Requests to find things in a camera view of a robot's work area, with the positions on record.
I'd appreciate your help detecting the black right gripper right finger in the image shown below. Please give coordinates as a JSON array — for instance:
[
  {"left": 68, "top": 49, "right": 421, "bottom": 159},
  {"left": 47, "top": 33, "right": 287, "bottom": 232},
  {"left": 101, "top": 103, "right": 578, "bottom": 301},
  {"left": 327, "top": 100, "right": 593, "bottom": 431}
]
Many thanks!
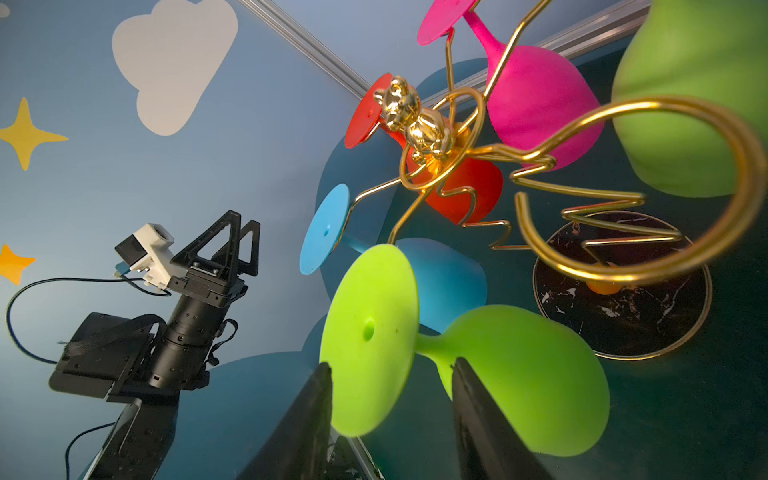
[{"left": 451, "top": 357, "right": 551, "bottom": 479}]

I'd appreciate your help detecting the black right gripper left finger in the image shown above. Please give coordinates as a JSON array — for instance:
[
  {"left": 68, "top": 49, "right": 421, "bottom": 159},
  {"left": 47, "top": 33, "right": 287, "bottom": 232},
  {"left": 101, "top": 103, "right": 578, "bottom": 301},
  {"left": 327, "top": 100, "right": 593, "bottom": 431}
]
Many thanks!
[{"left": 238, "top": 362, "right": 333, "bottom": 479}]

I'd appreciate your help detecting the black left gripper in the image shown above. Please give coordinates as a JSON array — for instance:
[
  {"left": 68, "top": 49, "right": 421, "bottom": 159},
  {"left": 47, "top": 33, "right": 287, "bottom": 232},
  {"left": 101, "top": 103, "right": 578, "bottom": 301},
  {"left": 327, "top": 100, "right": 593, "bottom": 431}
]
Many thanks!
[{"left": 169, "top": 209, "right": 262, "bottom": 307}]

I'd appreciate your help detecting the green wine glass front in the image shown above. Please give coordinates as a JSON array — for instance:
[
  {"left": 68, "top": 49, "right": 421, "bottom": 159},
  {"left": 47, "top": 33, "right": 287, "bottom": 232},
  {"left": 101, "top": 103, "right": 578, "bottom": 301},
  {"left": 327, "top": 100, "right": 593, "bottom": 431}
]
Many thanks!
[{"left": 319, "top": 244, "right": 610, "bottom": 457}]

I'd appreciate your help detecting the green wine glass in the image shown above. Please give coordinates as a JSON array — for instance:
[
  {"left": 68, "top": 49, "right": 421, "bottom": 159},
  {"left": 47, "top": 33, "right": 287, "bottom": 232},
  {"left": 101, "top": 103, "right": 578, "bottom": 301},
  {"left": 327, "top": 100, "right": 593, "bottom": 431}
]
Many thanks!
[
  {"left": 612, "top": 0, "right": 767, "bottom": 198},
  {"left": 319, "top": 244, "right": 610, "bottom": 457}
]

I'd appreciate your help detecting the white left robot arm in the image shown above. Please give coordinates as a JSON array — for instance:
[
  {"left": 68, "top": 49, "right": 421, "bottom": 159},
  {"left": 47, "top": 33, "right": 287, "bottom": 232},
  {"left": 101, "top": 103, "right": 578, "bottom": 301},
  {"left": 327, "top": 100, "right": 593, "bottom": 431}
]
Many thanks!
[{"left": 49, "top": 211, "right": 261, "bottom": 479}]

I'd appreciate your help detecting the blue wine glass left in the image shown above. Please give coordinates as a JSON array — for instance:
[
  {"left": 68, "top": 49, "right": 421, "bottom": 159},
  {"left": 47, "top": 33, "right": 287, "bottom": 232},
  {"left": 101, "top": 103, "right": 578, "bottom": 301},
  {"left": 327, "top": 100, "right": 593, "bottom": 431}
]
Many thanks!
[{"left": 299, "top": 183, "right": 488, "bottom": 333}]

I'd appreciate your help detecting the red wine glass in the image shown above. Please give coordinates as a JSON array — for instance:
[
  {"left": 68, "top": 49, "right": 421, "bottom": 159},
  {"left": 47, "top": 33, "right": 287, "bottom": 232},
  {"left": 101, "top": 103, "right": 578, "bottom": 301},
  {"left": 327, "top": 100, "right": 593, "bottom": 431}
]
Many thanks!
[{"left": 344, "top": 73, "right": 504, "bottom": 224}]

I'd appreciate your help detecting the pink wine glass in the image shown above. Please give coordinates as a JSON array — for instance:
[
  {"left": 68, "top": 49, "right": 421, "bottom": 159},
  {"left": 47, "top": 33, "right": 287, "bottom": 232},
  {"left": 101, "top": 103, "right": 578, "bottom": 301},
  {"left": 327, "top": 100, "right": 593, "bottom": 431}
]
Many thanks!
[{"left": 417, "top": 1, "right": 599, "bottom": 150}]

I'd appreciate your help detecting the green wine glass back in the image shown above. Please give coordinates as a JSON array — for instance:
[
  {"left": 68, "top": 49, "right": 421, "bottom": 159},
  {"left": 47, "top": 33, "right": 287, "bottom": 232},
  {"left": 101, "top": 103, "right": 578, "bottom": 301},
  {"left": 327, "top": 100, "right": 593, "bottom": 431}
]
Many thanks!
[{"left": 612, "top": 0, "right": 767, "bottom": 198}]

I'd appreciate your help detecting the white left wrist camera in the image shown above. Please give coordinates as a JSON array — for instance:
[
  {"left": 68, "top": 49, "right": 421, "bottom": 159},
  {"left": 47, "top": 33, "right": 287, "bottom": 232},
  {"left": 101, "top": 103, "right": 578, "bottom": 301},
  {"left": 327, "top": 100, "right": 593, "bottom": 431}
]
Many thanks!
[{"left": 115, "top": 223, "right": 186, "bottom": 295}]

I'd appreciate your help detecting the aluminium frame left post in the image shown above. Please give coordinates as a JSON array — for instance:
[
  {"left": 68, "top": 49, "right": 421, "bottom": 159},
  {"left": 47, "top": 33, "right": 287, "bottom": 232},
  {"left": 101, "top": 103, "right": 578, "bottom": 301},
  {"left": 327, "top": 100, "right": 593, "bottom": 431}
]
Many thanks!
[{"left": 239, "top": 0, "right": 371, "bottom": 99}]

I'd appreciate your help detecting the gold wire glass rack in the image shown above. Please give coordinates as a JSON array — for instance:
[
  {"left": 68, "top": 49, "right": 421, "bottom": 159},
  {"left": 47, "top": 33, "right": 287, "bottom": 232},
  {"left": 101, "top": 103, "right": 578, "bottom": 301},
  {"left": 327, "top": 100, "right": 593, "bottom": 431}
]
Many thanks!
[{"left": 373, "top": 2, "right": 767, "bottom": 286}]

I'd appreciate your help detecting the aluminium frame back rail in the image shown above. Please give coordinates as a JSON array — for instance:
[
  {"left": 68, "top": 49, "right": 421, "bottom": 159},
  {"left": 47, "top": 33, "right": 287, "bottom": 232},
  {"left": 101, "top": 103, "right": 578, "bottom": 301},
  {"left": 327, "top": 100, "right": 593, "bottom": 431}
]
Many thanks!
[{"left": 419, "top": 0, "right": 652, "bottom": 109}]

